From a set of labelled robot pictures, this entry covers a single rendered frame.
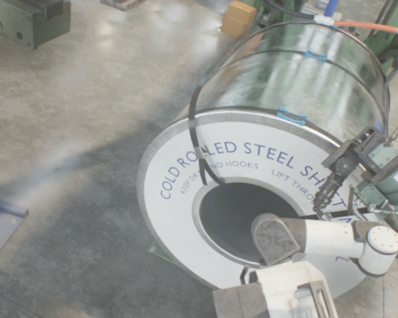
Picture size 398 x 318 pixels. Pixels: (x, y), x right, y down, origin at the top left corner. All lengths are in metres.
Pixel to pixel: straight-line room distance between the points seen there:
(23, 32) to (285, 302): 1.11
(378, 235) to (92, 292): 1.73
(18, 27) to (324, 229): 1.10
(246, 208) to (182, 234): 0.43
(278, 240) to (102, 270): 1.61
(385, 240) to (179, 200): 1.08
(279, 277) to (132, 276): 1.55
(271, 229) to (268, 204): 1.31
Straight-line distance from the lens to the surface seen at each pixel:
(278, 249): 1.03
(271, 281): 1.02
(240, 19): 5.71
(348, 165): 1.36
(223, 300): 1.01
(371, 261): 1.10
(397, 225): 1.46
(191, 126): 1.57
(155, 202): 1.97
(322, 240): 1.06
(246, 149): 1.57
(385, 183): 1.37
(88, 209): 2.77
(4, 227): 2.71
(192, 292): 2.47
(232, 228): 2.12
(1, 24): 1.44
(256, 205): 2.31
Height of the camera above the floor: 2.09
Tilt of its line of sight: 40 degrees down
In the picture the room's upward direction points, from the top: 15 degrees clockwise
